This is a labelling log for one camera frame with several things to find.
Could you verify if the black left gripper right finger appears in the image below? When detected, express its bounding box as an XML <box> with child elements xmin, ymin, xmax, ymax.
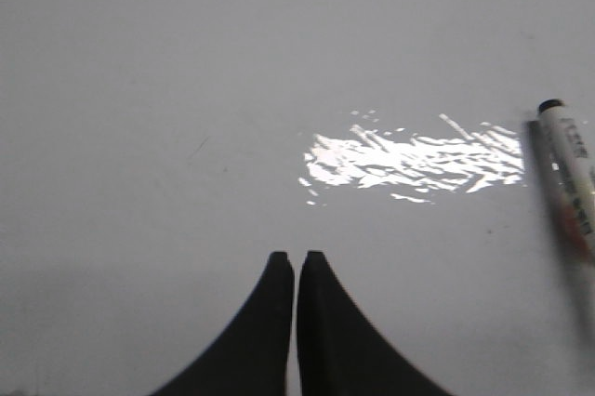
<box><xmin>297</xmin><ymin>251</ymin><xmax>448</xmax><ymax>395</ymax></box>

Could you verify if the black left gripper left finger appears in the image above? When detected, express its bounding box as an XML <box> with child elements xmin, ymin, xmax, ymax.
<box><xmin>154</xmin><ymin>251</ymin><xmax>294</xmax><ymax>395</ymax></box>

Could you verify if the white black whiteboard marker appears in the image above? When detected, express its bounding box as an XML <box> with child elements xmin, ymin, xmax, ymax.
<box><xmin>524</xmin><ymin>98</ymin><xmax>595</xmax><ymax>271</ymax></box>

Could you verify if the white whiteboard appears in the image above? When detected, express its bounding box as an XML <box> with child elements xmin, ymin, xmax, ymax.
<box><xmin>1</xmin><ymin>0</ymin><xmax>594</xmax><ymax>395</ymax></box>

